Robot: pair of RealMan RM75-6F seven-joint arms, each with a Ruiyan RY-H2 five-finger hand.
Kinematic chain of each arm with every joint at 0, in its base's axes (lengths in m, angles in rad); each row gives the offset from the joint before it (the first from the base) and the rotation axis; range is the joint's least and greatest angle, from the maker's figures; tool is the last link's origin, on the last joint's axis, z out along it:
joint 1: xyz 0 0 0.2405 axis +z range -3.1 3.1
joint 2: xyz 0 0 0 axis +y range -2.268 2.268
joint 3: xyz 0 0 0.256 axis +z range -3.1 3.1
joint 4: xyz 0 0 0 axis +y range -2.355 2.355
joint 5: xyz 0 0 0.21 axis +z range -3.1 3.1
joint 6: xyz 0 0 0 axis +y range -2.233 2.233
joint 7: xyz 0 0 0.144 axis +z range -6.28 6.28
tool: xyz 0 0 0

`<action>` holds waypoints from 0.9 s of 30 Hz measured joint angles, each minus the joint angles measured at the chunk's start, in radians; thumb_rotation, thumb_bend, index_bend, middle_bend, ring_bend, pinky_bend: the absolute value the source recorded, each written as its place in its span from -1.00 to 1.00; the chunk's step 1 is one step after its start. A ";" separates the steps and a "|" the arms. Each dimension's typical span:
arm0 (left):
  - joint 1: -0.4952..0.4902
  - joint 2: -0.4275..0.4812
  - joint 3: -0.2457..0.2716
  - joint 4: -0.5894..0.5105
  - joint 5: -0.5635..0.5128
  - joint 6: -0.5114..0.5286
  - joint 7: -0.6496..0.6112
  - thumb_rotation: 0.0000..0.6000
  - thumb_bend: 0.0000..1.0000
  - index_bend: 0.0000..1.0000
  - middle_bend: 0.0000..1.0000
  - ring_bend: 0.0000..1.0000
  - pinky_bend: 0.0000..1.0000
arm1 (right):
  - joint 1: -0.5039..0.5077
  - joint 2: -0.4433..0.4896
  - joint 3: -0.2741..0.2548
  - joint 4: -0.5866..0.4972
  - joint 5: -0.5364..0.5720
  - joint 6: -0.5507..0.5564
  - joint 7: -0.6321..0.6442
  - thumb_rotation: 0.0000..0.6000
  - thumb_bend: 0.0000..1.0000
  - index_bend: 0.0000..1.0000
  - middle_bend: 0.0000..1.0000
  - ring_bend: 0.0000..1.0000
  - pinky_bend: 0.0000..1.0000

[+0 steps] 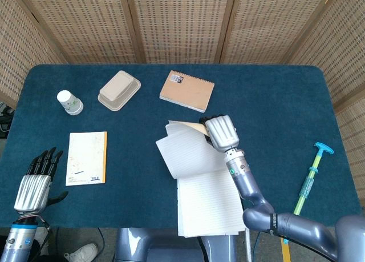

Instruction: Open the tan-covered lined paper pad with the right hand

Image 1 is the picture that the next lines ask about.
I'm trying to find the green blue toy pump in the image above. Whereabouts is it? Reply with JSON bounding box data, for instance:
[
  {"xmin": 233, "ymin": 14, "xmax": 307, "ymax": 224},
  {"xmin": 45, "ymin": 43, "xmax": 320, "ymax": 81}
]
[{"xmin": 293, "ymin": 142, "xmax": 334, "ymax": 216}]

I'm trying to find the floral paper cup stack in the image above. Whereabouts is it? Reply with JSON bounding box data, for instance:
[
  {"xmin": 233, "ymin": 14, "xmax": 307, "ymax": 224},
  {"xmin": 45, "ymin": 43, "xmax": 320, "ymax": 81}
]
[{"xmin": 56, "ymin": 90, "xmax": 84, "ymax": 116}]

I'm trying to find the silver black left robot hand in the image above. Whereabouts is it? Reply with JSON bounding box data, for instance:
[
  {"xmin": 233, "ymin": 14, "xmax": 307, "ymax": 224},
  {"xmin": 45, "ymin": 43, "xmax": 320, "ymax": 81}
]
[{"xmin": 13, "ymin": 147, "xmax": 69, "ymax": 216}]

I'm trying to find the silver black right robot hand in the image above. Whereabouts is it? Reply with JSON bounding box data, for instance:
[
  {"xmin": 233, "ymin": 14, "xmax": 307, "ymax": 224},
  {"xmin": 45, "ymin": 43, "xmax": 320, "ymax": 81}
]
[{"xmin": 198, "ymin": 114, "xmax": 240, "ymax": 153}]

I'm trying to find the blue table cloth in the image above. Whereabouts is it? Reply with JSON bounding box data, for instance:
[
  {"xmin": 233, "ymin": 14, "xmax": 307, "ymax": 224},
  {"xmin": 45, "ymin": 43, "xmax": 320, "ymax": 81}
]
[{"xmin": 0, "ymin": 63, "xmax": 362, "ymax": 229}]

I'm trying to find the large tan paper pad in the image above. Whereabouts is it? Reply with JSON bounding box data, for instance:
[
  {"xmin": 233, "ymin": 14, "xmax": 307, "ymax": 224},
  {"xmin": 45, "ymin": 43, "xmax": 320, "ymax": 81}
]
[{"xmin": 155, "ymin": 119, "xmax": 246, "ymax": 237}]

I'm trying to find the white shoe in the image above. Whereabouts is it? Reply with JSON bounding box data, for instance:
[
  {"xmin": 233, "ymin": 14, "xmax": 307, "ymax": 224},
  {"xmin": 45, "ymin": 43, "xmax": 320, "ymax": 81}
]
[{"xmin": 64, "ymin": 243, "xmax": 99, "ymax": 262}]

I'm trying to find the beige plastic container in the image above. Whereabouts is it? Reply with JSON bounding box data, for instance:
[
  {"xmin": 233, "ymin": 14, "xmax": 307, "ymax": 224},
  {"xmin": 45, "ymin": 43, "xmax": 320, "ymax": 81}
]
[{"xmin": 98, "ymin": 70, "xmax": 142, "ymax": 112}]

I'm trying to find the grey robot torso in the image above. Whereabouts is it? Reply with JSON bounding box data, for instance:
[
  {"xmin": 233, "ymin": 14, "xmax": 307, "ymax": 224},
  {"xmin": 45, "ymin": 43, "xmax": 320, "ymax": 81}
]
[{"xmin": 113, "ymin": 227, "xmax": 238, "ymax": 262}]

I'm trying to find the brown spiral notebook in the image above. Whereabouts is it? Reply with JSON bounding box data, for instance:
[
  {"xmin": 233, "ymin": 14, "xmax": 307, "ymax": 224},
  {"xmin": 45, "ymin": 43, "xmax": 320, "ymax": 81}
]
[{"xmin": 159, "ymin": 70, "xmax": 215, "ymax": 114}]

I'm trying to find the woven wooden folding screen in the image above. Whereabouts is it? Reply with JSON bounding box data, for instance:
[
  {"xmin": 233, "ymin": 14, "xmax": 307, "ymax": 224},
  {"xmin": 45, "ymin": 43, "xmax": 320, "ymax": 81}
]
[{"xmin": 0, "ymin": 0, "xmax": 365, "ymax": 148}]

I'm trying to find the orange-spined white book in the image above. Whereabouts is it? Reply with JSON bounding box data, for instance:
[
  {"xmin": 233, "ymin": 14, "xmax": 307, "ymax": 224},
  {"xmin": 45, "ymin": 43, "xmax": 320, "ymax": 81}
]
[{"xmin": 65, "ymin": 131, "xmax": 108, "ymax": 187}]

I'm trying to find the black equipment on floor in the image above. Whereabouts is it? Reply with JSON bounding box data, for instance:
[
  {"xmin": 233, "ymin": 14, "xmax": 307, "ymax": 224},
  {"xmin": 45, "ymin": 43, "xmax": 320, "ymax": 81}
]
[{"xmin": 0, "ymin": 102, "xmax": 15, "ymax": 139}]

